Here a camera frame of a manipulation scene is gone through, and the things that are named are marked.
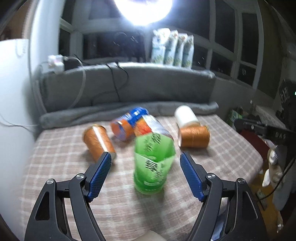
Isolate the white cream cup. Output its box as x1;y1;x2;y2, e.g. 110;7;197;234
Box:
174;105;201;128

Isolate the window frame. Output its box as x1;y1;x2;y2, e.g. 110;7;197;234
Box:
57;1;264;88

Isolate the white charging cable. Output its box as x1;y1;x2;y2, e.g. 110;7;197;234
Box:
0;55;87;128

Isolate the white ring light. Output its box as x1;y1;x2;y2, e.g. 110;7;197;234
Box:
114;0;174;26

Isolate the refill pouch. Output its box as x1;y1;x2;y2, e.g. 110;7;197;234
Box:
164;30;179;66
151;28;171;64
182;35;194;69
174;33;188;67

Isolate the orange cup at right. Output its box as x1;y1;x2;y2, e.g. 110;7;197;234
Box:
178;126;210;149

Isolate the blue orange snack cup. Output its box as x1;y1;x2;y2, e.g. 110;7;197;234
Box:
110;107;149;141

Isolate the grey fleece blanket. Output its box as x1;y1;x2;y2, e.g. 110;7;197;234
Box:
36;63;219;129

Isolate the plaid checked bed sheet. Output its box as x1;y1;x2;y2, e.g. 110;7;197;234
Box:
19;114;263;240

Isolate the black cable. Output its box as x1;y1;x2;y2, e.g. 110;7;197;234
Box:
91;60;130;107

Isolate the white power strip with adapters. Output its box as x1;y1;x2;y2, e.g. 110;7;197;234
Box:
48;55;65;74

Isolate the red white noodle cup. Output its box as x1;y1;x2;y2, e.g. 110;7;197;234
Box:
134;114;173;140

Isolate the orange paper cup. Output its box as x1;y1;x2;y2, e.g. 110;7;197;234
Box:
82;124;116;162

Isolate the white knit gloved hand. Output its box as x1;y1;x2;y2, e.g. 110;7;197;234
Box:
262;145;292;211

